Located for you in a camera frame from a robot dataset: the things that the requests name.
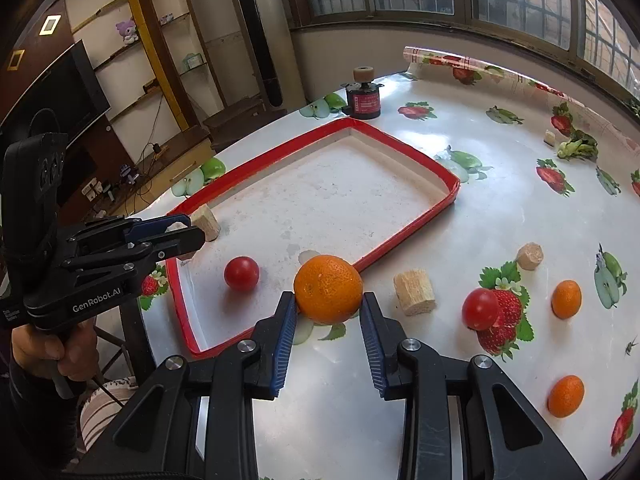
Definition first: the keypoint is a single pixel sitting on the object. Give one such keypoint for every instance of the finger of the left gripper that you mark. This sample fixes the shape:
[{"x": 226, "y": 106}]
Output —
[
  {"x": 165, "y": 244},
  {"x": 145, "y": 227}
]

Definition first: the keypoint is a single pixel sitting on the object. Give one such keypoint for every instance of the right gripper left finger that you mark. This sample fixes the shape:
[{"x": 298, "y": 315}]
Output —
[{"x": 195, "y": 420}]

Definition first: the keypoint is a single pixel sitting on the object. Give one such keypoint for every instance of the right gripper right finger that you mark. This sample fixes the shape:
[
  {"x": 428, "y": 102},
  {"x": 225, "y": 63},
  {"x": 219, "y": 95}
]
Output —
[{"x": 502, "y": 435}]

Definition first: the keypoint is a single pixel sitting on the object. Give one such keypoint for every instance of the beige cork block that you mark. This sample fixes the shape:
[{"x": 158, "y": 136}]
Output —
[
  {"x": 414, "y": 292},
  {"x": 205, "y": 220}
]

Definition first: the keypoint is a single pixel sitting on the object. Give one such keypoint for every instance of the orange mandarin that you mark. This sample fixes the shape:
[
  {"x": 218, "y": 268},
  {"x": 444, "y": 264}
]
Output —
[
  {"x": 566, "y": 396},
  {"x": 566, "y": 299},
  {"x": 328, "y": 289}
]

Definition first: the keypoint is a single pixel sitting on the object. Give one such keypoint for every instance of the red tomato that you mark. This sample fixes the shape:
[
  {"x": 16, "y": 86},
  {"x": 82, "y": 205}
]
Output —
[
  {"x": 242, "y": 274},
  {"x": 480, "y": 309}
]

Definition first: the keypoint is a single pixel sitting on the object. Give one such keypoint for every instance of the small beige cork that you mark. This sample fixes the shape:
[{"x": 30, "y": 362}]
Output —
[{"x": 530, "y": 256}]

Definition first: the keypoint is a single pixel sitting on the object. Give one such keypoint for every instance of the person's left hand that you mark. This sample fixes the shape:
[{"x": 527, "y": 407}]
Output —
[{"x": 77, "y": 358}]

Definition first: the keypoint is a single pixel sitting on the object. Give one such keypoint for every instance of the wooden tv cabinet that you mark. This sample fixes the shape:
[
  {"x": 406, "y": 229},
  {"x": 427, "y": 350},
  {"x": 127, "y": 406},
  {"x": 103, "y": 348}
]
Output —
[{"x": 176, "y": 158}]

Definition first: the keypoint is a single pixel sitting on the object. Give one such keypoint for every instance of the striped cushion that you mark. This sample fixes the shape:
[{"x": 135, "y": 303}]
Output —
[{"x": 100, "y": 409}]

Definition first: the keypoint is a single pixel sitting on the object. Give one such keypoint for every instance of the black television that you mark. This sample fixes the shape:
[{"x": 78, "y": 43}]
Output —
[{"x": 65, "y": 98}]

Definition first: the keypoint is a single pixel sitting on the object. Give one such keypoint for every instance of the fruit print tablecloth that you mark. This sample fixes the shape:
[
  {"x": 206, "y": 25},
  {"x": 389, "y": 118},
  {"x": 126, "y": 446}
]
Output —
[{"x": 513, "y": 190}]

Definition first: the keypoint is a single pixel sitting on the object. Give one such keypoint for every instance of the red rimmed white tray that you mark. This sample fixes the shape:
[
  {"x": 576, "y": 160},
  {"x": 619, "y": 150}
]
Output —
[{"x": 345, "y": 189}]

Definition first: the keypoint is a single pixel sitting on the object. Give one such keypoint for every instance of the black fly toy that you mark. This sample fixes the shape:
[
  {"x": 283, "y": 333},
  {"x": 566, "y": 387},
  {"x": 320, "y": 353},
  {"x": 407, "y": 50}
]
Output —
[{"x": 630, "y": 346}]

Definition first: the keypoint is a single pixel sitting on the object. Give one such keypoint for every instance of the purple plush toy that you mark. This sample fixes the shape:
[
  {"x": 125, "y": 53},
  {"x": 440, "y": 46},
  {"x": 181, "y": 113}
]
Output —
[{"x": 128, "y": 31}]

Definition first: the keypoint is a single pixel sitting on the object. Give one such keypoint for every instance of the red black jar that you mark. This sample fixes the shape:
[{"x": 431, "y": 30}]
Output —
[{"x": 362, "y": 100}]

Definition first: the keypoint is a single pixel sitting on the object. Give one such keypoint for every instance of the tower air conditioner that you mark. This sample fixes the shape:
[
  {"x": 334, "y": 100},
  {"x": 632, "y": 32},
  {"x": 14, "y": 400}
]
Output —
[{"x": 265, "y": 70}]

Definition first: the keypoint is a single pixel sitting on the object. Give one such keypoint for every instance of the cork on jar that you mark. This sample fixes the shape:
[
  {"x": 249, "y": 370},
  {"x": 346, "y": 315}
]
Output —
[{"x": 363, "y": 74}]

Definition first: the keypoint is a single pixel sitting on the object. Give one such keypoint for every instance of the tiny beige cork piece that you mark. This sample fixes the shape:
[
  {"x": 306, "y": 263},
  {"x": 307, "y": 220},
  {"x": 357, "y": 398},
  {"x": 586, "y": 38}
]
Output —
[{"x": 549, "y": 138}]

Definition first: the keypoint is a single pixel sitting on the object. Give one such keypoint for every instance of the green toy vegetable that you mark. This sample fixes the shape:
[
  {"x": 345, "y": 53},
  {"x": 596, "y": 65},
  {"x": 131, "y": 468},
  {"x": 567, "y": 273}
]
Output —
[{"x": 579, "y": 145}]

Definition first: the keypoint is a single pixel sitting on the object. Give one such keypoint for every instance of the window frames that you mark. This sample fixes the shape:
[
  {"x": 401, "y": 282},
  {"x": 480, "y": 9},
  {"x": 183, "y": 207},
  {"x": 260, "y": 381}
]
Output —
[{"x": 584, "y": 36}]

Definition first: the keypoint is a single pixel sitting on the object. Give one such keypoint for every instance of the wall shelf unit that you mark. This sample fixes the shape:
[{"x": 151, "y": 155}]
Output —
[{"x": 158, "y": 87}]

